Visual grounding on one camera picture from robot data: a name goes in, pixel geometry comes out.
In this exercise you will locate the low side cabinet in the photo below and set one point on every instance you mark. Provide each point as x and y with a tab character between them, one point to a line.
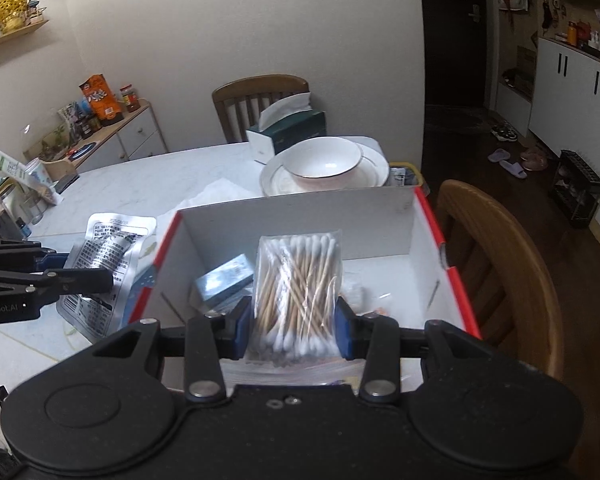
140	135

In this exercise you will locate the white gold-rimmed bowl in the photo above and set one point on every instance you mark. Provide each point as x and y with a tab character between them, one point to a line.
325	160

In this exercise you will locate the purple slippers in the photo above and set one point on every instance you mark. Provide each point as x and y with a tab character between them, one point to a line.
507	164

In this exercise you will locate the white gold-rimmed plate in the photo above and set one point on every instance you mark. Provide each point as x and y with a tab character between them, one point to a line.
372	150
280	175

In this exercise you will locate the silver foil packet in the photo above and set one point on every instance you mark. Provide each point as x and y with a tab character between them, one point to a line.
105	245

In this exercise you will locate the dark wooden chair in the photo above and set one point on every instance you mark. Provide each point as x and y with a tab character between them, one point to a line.
245	100

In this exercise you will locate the dark green tissue box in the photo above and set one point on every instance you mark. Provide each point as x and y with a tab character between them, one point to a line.
300	127

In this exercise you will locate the white marble desktop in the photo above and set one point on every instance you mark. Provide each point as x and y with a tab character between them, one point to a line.
145	185

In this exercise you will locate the white and green carton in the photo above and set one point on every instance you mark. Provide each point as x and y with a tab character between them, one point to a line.
25	175

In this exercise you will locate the glass jar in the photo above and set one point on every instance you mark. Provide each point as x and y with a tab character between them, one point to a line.
0	215

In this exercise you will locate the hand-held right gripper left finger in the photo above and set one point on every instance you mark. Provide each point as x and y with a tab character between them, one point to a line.
241	330

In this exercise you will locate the dark door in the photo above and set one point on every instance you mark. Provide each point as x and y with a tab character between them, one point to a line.
455	35

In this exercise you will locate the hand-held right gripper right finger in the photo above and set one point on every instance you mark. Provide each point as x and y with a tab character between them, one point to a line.
347	330

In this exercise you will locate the yellow rimmed bin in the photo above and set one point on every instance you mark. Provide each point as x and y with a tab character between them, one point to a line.
405	174

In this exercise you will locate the dark door mat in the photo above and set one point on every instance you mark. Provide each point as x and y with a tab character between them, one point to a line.
455	120

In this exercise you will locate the red-capped jar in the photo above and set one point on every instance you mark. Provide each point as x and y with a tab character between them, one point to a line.
129	99

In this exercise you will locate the wooden wall shelf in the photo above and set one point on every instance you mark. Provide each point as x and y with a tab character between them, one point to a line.
15	35

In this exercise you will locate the dark sneakers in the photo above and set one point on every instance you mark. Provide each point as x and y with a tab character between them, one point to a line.
504	132

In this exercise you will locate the light blue carton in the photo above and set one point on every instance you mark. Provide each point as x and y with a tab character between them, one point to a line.
225	280

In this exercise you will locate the pink slippers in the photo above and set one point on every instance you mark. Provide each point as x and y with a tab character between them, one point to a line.
534	160

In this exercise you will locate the bag of cotton swabs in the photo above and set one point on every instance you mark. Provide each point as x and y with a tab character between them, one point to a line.
295	285

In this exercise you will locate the orange snack bag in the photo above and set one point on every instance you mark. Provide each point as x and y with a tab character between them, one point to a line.
100	100

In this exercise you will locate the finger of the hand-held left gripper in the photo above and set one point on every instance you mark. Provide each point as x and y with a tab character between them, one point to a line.
55	260
80	280

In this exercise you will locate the light wooden chair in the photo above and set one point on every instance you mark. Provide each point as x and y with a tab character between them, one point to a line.
530	270

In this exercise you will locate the gold ornament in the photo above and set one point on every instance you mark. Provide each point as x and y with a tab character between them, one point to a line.
9	10

